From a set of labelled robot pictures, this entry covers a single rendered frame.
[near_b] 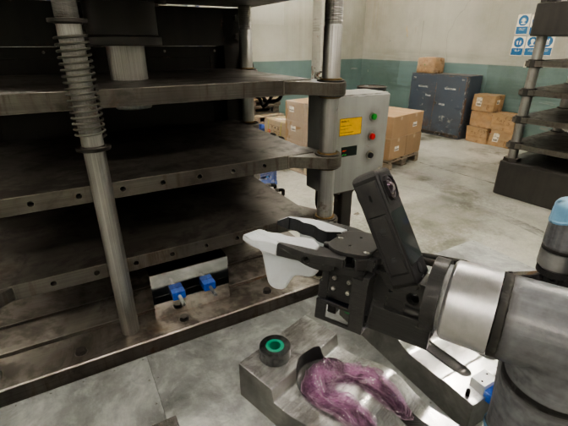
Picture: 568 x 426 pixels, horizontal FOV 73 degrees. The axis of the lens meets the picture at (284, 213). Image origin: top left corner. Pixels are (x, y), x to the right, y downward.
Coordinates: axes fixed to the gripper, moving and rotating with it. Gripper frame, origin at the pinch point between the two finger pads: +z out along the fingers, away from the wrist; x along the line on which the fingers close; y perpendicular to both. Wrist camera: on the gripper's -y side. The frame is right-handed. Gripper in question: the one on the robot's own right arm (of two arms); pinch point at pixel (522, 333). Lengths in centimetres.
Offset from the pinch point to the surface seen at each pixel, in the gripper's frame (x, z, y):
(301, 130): 190, 45, -407
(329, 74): -8, -55, -73
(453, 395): -17.8, 13.8, -2.9
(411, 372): -17.8, 17.9, -15.7
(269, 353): -54, 6, -30
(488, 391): -12.6, 10.5, 2.0
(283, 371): -52, 10, -26
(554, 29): 347, -76, -197
